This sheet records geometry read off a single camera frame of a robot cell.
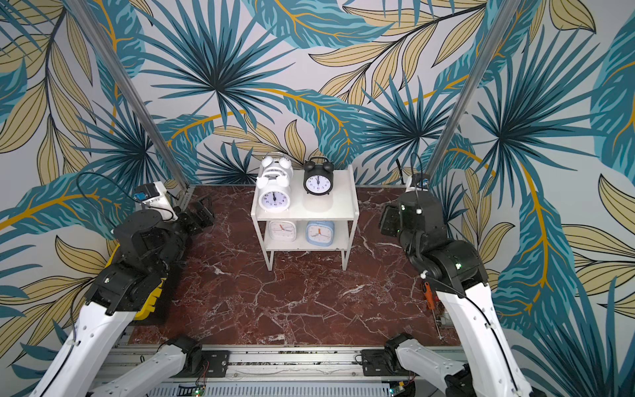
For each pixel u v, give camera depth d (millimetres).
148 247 435
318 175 678
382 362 732
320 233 785
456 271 362
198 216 554
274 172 630
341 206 708
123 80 819
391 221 527
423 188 479
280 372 730
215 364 733
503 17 693
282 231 788
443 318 801
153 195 495
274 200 657
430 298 858
